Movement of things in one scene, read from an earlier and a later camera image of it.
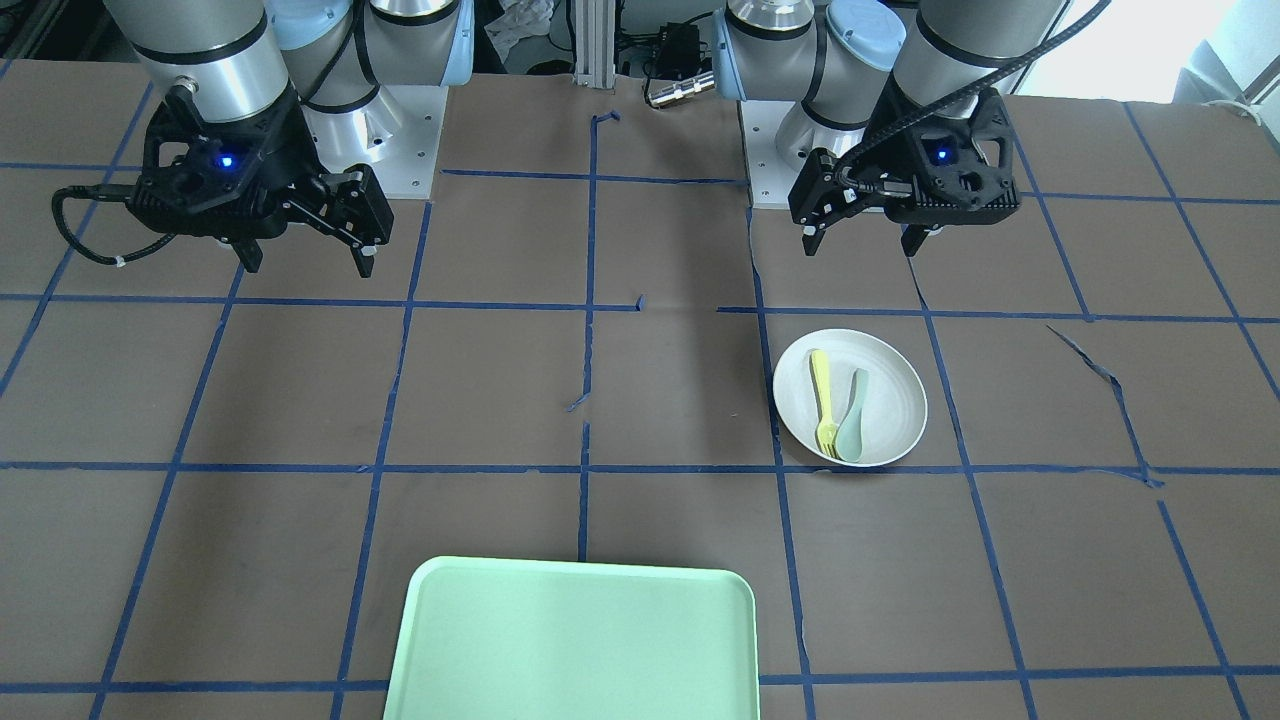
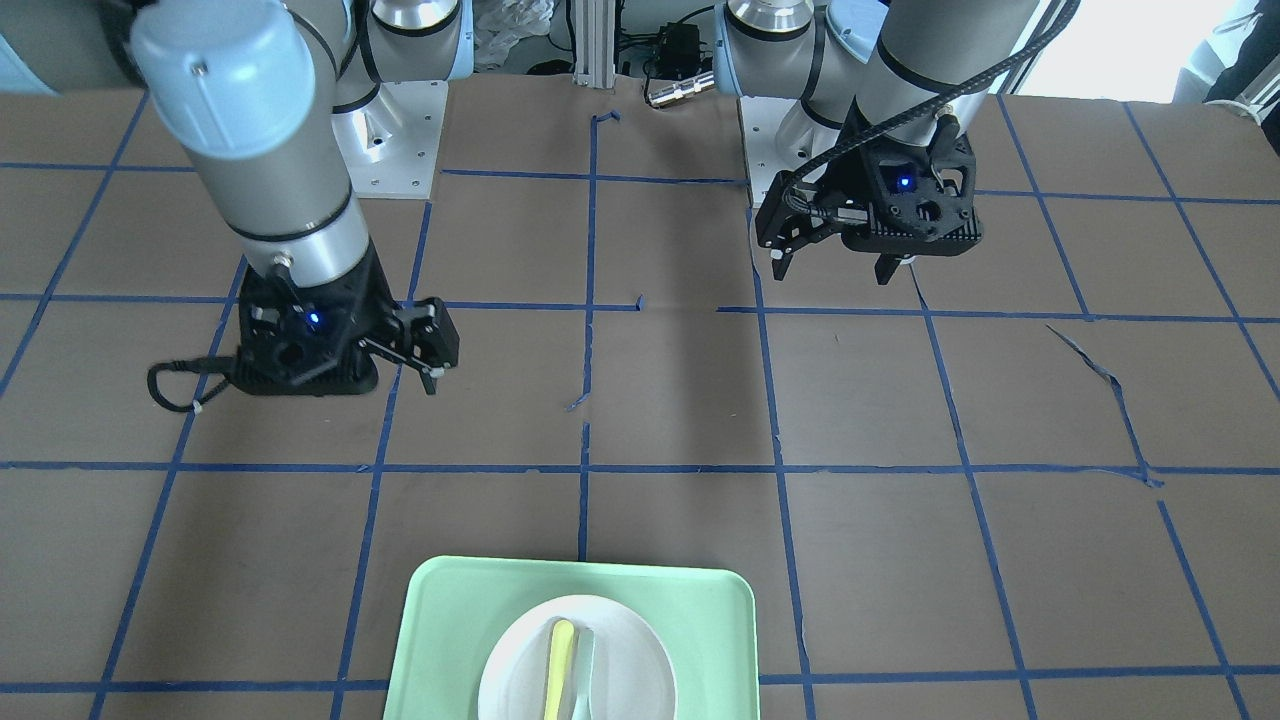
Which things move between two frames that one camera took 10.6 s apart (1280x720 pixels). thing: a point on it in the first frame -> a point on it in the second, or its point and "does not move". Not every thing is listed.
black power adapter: x=680 y=55 does not move
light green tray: x=518 y=639 does not move
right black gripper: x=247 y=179 -> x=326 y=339
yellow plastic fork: x=826 y=434 -> x=560 y=657
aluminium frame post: x=594 y=37 does not move
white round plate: x=895 y=402 -> x=632 y=677
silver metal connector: x=682 y=89 does not move
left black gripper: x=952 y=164 -> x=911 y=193
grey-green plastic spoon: x=848 y=441 -> x=586 y=646
